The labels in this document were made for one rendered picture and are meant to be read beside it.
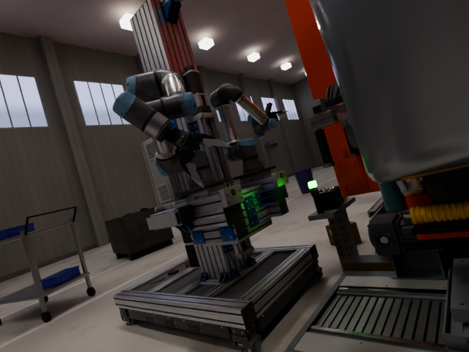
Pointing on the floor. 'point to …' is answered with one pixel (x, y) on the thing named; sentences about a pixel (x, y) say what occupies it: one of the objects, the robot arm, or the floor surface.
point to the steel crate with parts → (136, 235)
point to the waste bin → (304, 179)
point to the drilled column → (343, 237)
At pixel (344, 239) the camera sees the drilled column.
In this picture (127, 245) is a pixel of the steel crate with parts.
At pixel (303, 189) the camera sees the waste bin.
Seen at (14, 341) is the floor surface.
